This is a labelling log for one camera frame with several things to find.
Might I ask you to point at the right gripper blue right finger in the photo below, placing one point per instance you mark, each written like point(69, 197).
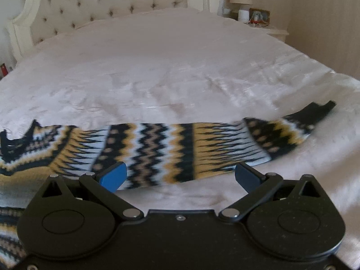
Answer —
point(260, 188)

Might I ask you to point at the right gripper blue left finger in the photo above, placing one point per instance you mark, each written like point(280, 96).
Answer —
point(101, 188)

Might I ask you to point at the black yellow white patterned sweater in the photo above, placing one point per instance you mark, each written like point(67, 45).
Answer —
point(154, 154)

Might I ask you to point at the white satin bedspread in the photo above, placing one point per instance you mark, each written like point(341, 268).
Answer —
point(178, 66)

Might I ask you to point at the right white nightstand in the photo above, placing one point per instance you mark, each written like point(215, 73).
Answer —
point(280, 34)

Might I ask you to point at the cream tufted headboard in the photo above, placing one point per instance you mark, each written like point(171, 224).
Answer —
point(40, 20)

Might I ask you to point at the right bedside picture frame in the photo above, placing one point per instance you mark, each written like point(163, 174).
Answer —
point(259, 16)

